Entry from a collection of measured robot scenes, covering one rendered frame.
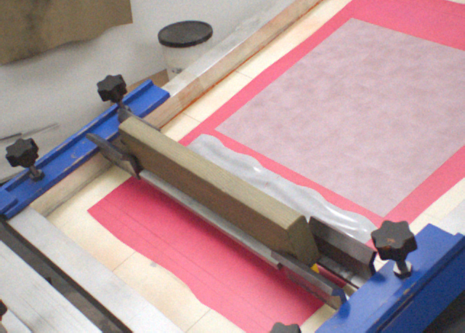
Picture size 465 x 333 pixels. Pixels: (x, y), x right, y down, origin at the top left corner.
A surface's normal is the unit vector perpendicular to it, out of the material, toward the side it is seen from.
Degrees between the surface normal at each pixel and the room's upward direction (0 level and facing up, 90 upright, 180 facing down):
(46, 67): 90
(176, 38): 0
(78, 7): 90
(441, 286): 90
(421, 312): 90
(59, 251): 15
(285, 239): 105
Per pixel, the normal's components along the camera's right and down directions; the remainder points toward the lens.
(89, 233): -0.31, -0.72
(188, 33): -0.11, -0.86
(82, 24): 0.15, 0.49
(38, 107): 0.62, 0.34
